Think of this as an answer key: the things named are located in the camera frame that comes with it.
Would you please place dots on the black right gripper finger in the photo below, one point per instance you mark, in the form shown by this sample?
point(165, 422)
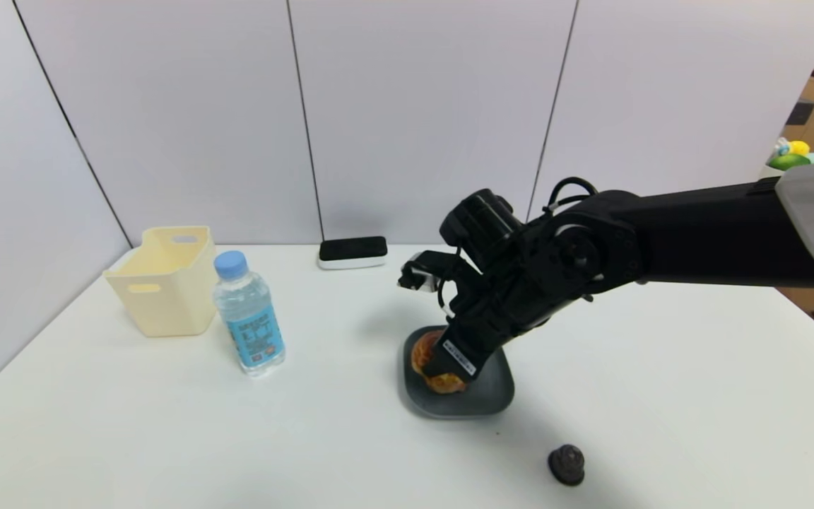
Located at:
point(462, 357)
point(437, 362)

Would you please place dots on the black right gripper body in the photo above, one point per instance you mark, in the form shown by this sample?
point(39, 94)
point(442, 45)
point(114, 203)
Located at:
point(458, 357)

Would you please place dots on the cream puff bread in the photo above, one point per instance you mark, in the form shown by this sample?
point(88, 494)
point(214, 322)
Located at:
point(421, 357)

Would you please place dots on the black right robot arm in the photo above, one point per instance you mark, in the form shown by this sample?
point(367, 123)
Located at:
point(697, 233)

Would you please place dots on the grey square dish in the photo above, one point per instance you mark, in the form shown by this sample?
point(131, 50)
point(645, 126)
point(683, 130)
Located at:
point(488, 392)

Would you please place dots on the black and white device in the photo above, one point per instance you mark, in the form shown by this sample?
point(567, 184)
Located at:
point(352, 249)

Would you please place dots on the dark coffee capsule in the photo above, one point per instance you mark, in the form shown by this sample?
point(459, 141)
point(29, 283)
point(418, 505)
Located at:
point(567, 464)

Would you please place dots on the water bottle blue label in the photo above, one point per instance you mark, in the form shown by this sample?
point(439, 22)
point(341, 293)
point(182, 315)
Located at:
point(251, 322)

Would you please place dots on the cream plastic storage basket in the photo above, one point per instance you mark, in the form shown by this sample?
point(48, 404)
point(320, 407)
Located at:
point(165, 300)

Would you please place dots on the green toy fruit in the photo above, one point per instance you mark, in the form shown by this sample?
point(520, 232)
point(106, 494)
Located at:
point(788, 162)

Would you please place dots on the yellow toy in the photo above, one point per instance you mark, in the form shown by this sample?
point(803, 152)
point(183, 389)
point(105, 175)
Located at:
point(797, 148)

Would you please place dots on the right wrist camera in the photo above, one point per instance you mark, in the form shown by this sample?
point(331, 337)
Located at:
point(421, 274)

